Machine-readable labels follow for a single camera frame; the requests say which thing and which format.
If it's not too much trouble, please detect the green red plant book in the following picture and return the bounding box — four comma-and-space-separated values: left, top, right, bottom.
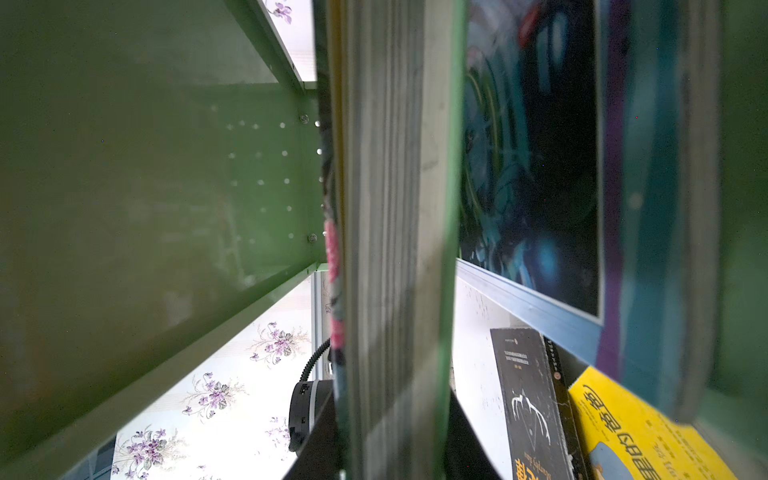
313, 1, 467, 479

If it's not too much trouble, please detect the white blue swirl magazine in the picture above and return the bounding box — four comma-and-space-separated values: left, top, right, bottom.
459, 1, 722, 422

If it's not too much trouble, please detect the green wooden bookshelf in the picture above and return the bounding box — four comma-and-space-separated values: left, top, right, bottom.
1, 1, 767, 479

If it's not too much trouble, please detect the yellow cartoon book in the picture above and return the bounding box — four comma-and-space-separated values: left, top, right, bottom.
568, 367, 735, 480

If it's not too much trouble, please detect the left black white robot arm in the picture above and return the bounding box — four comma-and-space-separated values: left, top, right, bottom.
288, 339, 333, 454

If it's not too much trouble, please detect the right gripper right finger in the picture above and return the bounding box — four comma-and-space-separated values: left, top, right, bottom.
445, 391, 500, 480

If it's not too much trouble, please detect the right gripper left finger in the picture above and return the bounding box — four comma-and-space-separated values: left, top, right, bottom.
283, 393, 341, 480

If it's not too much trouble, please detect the black book gold title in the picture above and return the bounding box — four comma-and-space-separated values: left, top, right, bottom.
490, 328, 590, 480

